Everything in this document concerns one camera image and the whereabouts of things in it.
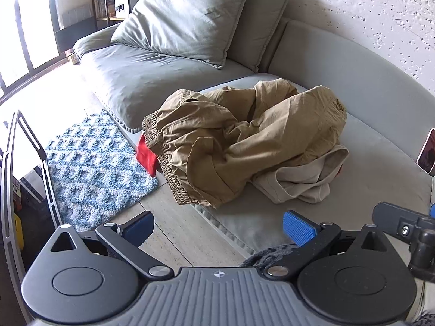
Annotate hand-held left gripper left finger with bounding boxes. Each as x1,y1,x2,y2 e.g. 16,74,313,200
51,211,174,279

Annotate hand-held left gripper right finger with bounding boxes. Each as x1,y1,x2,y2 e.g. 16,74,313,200
263,211,391,277

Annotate beige hoodie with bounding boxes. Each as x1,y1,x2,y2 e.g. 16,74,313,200
251,144,350,204

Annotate khaki pants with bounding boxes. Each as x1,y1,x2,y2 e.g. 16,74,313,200
142,78,348,209

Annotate smartphone in white case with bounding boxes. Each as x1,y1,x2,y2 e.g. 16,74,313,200
416,128,435,177

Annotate grey sofa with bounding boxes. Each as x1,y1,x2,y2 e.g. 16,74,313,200
73,0,435,262

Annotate blue and white shaggy rug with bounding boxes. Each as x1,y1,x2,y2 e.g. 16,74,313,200
44,110,160,231

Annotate red garment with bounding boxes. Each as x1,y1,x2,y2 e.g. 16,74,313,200
136,135,160,177

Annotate yellow object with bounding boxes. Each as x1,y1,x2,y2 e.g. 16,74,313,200
12,215,25,250

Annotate black window railing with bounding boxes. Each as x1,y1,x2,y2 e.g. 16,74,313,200
0,0,73,104

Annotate grey pillow with stitched border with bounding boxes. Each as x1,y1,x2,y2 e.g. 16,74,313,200
226,0,296,73

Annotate large grey pillow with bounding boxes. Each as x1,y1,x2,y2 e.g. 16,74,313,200
110,0,255,70

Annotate white box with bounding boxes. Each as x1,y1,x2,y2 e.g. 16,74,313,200
115,0,130,20

